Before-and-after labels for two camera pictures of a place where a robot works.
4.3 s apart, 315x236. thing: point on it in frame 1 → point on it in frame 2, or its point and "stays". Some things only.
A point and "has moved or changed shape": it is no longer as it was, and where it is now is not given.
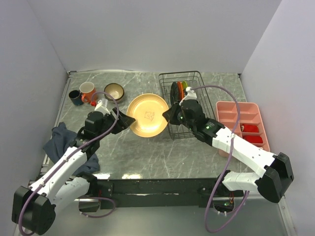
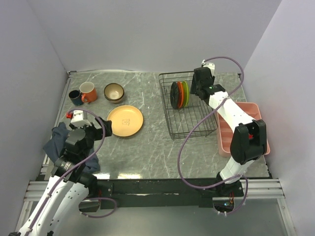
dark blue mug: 75,96 stays
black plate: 173,93 stays
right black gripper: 170,114 → 193,86
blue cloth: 60,138 stays
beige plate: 147,109 has moved or changed shape
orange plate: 180,93 stays
